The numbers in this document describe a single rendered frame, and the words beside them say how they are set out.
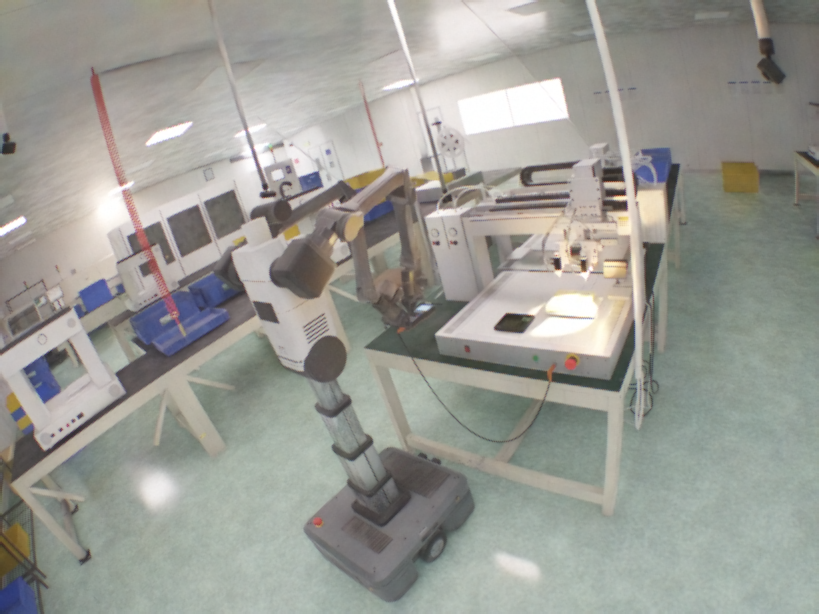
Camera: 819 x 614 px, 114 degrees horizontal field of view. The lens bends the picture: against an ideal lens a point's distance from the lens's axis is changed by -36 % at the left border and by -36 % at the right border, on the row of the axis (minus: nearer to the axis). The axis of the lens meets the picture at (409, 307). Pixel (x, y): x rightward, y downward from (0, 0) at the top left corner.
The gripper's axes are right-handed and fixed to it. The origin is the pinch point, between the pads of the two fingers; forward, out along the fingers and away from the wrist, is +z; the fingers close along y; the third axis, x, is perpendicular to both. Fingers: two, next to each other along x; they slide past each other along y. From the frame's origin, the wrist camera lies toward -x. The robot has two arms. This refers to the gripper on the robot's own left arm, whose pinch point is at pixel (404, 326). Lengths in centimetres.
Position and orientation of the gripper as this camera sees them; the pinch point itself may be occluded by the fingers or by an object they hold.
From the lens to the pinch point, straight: 176.0
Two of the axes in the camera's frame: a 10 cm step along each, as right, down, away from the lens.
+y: -7.4, -0.8, 6.7
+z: 5.4, 5.3, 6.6
